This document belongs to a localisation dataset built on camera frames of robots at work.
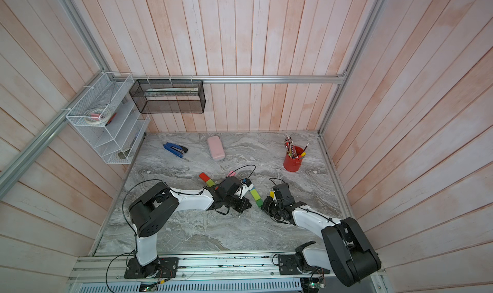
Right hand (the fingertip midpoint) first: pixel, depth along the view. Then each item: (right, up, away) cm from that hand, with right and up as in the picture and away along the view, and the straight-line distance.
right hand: (261, 205), depth 90 cm
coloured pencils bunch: (+14, +28, +2) cm, 32 cm away
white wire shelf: (-61, +30, -12) cm, 69 cm away
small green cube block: (-1, +1, +1) cm, 2 cm away
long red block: (-30, +12, +11) cm, 34 cm away
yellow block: (+6, +4, +3) cm, 8 cm away
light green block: (-3, +5, +2) cm, 6 cm away
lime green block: (-26, +9, +7) cm, 28 cm away
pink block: (-15, +14, +11) cm, 23 cm away
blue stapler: (-47, +26, +20) cm, 58 cm away
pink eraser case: (-24, +28, +21) cm, 42 cm away
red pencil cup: (+17, +19, +8) cm, 27 cm away
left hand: (-5, -1, -1) cm, 6 cm away
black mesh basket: (-49, +56, +13) cm, 76 cm away
